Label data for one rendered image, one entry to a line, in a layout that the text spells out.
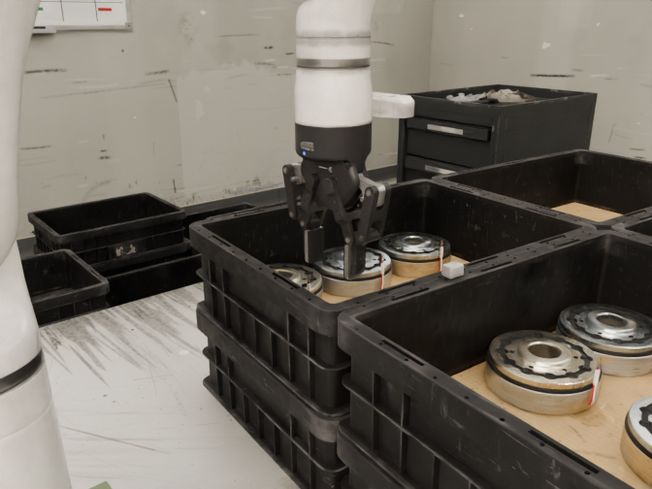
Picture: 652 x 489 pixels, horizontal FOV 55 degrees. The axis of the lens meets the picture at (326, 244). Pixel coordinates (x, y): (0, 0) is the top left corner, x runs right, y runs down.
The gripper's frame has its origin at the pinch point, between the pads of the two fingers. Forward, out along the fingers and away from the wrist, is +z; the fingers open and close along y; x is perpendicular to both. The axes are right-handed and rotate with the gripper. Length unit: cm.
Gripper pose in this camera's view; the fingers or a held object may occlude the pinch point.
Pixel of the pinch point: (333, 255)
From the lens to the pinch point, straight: 65.3
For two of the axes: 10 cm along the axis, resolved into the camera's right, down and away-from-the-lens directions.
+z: 0.0, 9.4, 3.4
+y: 6.7, 2.5, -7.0
